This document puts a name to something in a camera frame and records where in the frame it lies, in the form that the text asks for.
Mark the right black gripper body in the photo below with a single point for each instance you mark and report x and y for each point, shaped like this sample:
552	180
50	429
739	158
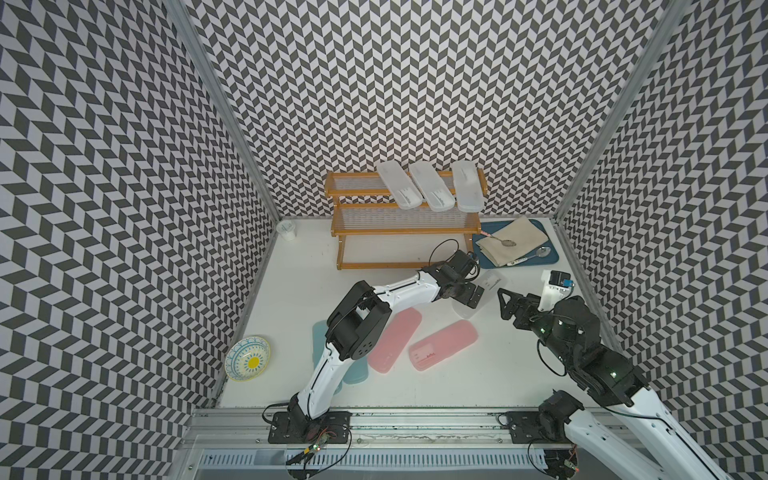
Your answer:
541	326

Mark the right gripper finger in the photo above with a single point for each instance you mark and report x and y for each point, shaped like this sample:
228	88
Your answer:
526	312
510	303

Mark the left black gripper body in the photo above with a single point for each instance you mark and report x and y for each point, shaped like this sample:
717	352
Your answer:
458	284

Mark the clear pencil case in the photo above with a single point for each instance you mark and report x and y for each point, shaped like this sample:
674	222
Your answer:
491	281
433	188
469	194
400	185

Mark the pink pencil case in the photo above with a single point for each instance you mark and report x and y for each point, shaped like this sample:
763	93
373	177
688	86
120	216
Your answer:
442	345
394	339

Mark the teal pencil case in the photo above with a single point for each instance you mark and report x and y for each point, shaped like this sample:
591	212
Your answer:
357	373
319	330

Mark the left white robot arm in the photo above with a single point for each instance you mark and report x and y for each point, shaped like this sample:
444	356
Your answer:
355	326

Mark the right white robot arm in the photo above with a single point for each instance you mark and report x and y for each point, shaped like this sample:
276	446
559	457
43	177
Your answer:
621	388

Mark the orange wooden three-tier shelf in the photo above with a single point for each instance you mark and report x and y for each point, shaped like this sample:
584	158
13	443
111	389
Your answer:
373	232

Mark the teal rectangular tray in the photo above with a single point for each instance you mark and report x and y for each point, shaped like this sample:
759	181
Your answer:
494	226

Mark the beige folded cloth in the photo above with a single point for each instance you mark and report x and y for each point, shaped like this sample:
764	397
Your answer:
522	232

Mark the round patterned plate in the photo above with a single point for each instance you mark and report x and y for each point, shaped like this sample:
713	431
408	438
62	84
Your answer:
247	358

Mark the metal spoon pink handle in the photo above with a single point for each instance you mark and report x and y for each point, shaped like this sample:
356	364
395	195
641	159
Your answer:
505	242

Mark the metal spoon white handle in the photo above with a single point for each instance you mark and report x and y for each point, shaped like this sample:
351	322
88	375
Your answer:
540	252

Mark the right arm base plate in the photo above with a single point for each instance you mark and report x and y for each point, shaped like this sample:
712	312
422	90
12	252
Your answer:
532	426

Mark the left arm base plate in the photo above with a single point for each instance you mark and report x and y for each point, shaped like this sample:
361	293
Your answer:
290	430

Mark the aluminium front rail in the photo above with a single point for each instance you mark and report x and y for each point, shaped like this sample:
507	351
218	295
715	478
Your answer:
384	428

